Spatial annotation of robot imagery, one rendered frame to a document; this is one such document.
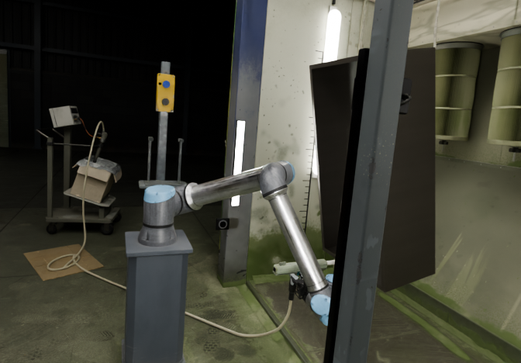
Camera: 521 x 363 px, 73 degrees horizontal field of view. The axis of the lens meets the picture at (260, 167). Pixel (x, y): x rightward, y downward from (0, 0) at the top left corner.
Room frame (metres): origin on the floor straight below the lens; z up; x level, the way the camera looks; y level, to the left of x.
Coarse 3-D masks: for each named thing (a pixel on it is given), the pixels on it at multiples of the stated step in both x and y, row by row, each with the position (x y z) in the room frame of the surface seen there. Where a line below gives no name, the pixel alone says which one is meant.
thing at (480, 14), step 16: (448, 0) 2.75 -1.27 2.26; (464, 0) 2.62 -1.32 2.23; (480, 0) 2.50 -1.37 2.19; (496, 0) 2.40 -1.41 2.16; (512, 0) 2.30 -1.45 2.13; (416, 16) 3.02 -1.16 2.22; (432, 16) 2.87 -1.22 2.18; (448, 16) 2.73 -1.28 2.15; (464, 16) 2.60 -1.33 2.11; (480, 16) 2.49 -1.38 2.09; (496, 16) 2.38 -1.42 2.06; (512, 16) 2.28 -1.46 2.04; (416, 32) 3.00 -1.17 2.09; (432, 32) 2.85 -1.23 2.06; (448, 32) 2.71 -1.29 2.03; (464, 32) 2.57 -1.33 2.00; (480, 32) 2.46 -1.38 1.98; (496, 32) 2.42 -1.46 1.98; (416, 48) 3.05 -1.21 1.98
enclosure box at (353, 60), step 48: (432, 48) 1.77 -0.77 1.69; (336, 96) 2.28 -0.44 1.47; (432, 96) 1.78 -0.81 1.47; (336, 144) 2.30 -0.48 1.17; (432, 144) 1.81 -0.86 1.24; (336, 192) 2.31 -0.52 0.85; (432, 192) 1.83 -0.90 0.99; (336, 240) 2.34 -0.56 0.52; (384, 240) 1.72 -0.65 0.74; (432, 240) 1.85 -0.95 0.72; (384, 288) 1.75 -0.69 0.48
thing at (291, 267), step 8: (280, 264) 1.76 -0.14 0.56; (288, 264) 1.77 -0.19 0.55; (296, 264) 1.78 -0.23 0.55; (320, 264) 1.83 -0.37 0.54; (328, 264) 1.87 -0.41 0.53; (280, 272) 1.74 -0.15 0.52; (288, 272) 1.76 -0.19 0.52; (296, 272) 1.78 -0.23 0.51; (288, 288) 1.81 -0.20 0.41; (288, 296) 1.81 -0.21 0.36
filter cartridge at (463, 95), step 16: (448, 48) 2.78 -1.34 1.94; (464, 48) 2.72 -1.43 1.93; (480, 48) 2.75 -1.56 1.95; (448, 64) 2.76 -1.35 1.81; (464, 64) 2.73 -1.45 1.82; (448, 80) 2.77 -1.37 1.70; (464, 80) 2.73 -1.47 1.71; (448, 96) 2.77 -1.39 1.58; (464, 96) 2.73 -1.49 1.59; (448, 112) 2.75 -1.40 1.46; (464, 112) 2.74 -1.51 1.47; (448, 128) 2.75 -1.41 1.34; (464, 128) 2.74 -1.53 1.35
